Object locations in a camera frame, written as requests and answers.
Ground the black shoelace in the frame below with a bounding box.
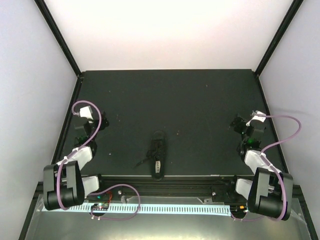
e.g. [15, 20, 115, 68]
[134, 143, 163, 168]

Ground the black sneaker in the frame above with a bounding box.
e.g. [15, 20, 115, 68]
[149, 130, 167, 181]

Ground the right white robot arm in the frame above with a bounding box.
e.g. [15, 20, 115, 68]
[227, 110, 296, 221]

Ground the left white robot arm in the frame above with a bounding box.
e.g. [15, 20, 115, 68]
[43, 117, 108, 211]

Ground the right small circuit board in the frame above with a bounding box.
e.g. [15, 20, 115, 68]
[230, 204, 249, 213]

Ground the small circuit board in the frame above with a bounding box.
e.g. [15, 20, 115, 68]
[230, 204, 249, 213]
[91, 202, 109, 211]

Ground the left small circuit board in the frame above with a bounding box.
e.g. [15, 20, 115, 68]
[91, 202, 109, 211]

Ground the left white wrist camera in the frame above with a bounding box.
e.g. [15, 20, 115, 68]
[79, 105, 93, 120]

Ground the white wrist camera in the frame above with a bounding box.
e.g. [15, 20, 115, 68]
[245, 110, 267, 127]
[79, 105, 93, 120]

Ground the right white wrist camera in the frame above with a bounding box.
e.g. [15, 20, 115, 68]
[245, 110, 267, 127]

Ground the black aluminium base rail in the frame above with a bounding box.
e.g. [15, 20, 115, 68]
[98, 175, 243, 203]

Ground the white slotted cable duct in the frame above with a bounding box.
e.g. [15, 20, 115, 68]
[41, 201, 231, 217]

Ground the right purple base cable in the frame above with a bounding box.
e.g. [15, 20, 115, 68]
[230, 209, 266, 223]

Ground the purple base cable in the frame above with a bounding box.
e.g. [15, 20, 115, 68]
[230, 209, 266, 223]
[87, 184, 141, 222]

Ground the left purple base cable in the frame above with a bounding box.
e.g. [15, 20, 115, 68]
[87, 184, 141, 222]

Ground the right black frame post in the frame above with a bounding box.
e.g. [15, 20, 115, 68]
[254, 0, 305, 76]

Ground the black frame post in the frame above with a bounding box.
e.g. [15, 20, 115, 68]
[254, 0, 305, 76]
[33, 0, 82, 76]

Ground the left black frame post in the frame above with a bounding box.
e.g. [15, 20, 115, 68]
[33, 0, 82, 76]

